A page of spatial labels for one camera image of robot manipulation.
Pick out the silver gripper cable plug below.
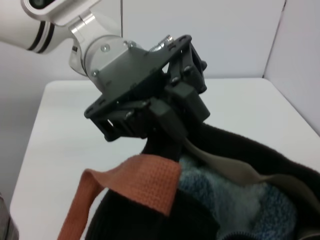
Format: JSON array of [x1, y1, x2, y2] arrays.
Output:
[[148, 34, 174, 53]]

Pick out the black food bag orange straps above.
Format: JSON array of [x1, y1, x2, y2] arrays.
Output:
[[56, 121, 320, 240]]

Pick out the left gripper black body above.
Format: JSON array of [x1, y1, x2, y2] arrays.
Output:
[[83, 34, 208, 143]]

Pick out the blue towel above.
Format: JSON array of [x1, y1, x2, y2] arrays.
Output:
[[177, 153, 298, 240]]

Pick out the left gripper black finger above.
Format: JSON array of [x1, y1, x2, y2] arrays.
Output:
[[149, 98, 189, 144], [165, 83, 211, 124]]

